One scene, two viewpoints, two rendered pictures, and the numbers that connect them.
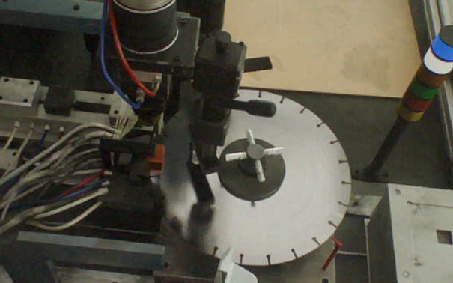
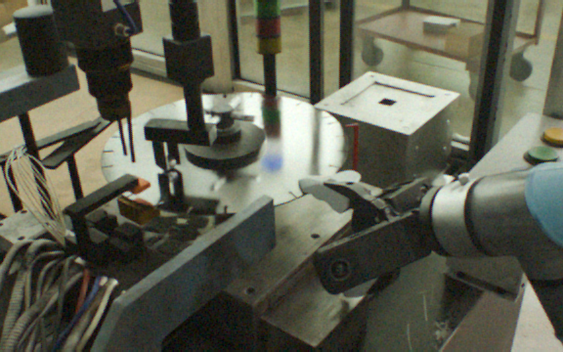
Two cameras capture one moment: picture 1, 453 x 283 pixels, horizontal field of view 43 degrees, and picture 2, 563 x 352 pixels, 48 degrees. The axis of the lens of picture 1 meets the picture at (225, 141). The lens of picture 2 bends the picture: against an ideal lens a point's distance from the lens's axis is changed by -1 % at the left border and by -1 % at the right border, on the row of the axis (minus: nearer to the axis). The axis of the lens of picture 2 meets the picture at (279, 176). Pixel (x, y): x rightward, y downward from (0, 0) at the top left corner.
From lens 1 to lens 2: 61 cm
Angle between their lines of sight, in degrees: 41
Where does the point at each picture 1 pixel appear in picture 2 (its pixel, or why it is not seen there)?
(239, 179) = (231, 148)
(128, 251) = (243, 221)
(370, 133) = not seen: hidden behind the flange
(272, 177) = (251, 130)
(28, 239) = (135, 296)
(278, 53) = (88, 156)
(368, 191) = not seen: hidden behind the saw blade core
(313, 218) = (317, 130)
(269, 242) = (317, 160)
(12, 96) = not seen: outside the picture
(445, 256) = (405, 108)
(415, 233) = (371, 111)
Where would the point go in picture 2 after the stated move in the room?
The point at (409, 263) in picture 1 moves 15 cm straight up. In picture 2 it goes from (397, 122) to (403, 30)
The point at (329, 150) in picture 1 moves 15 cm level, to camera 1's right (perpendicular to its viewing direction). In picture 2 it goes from (257, 101) to (319, 70)
